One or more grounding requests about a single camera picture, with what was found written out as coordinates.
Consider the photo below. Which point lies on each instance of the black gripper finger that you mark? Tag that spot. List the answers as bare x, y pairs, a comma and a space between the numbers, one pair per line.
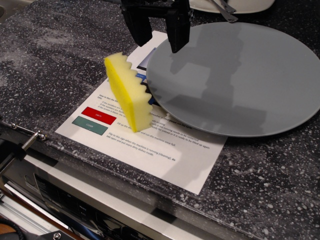
178, 24
138, 24

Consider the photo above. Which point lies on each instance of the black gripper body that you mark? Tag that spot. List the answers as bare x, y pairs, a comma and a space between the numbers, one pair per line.
144, 8

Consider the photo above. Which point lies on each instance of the yellow sponge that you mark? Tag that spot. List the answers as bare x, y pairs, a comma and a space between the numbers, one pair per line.
129, 91

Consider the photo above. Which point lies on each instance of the grey round plate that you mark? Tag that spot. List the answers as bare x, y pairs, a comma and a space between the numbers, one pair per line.
237, 80

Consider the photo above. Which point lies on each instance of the white plate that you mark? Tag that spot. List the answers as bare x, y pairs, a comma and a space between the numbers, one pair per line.
241, 6

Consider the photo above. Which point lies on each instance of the black mounting plate with screw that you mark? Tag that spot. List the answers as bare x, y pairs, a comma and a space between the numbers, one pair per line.
56, 235

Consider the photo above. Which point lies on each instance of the laminated dishwasher instruction sheet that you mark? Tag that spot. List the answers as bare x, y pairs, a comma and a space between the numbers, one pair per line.
168, 150

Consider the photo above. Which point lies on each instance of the metal clamp with spring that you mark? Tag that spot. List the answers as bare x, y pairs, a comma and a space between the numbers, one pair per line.
10, 151

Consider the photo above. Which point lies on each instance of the metal cutlery handle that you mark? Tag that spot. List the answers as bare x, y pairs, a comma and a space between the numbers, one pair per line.
227, 16
227, 7

